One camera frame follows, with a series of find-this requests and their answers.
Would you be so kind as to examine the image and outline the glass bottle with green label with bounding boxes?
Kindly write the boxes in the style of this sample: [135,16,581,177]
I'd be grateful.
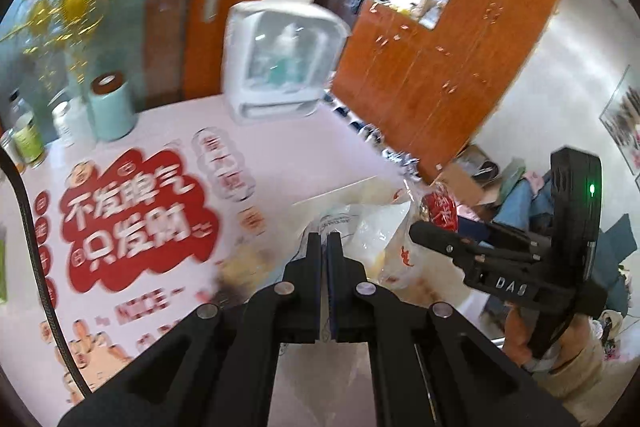
[7,91,47,166]

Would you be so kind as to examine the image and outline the white pill bottle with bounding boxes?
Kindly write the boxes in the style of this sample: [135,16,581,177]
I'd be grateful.
[51,101,76,148]

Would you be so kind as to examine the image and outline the red candy packet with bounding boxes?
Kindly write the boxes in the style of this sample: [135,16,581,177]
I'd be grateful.
[419,191,459,234]

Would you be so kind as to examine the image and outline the white plastic bin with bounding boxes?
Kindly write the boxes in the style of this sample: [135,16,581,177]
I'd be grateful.
[291,174,481,313]

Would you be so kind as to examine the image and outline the framed wall picture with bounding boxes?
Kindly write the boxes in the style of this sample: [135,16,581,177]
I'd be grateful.
[599,66,640,178]

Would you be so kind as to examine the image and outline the teal canister with brown lid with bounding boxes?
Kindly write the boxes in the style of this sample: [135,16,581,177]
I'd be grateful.
[89,71,139,143]

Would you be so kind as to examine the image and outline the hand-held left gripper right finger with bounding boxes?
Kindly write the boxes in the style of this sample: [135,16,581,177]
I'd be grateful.
[327,232,581,427]

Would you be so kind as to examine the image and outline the cardboard box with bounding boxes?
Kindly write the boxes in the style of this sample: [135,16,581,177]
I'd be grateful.
[434,144,507,208]

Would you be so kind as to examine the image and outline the white squeeze bottle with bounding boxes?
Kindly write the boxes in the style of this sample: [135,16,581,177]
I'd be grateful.
[64,93,95,146]

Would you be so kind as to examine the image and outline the metal can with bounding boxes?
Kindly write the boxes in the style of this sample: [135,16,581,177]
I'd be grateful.
[0,129,24,174]

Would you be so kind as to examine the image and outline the black cable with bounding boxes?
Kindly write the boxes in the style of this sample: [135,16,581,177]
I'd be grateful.
[0,141,94,401]

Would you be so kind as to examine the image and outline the wooden cabinet with shelves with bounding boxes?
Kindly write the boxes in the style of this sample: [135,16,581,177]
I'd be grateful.
[332,0,571,186]

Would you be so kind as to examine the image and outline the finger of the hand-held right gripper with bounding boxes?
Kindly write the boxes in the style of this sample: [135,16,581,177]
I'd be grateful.
[409,221,540,262]
[477,222,552,249]

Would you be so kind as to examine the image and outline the green tissue box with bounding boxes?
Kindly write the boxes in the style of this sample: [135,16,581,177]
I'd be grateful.
[0,227,9,303]

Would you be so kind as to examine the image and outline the apple print snack packet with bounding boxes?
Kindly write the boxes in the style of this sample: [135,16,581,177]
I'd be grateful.
[372,202,431,294]

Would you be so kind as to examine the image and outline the white bottle sterilizer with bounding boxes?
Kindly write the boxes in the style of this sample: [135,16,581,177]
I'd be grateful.
[222,0,351,127]

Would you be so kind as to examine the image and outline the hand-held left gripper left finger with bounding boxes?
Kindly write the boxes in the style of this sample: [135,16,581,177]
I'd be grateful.
[57,232,328,427]

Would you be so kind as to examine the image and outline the glass sliding door gold ornament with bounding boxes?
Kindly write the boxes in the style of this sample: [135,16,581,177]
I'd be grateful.
[0,0,197,132]

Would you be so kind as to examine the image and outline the person's right hand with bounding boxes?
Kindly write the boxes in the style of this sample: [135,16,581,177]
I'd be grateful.
[501,307,547,372]

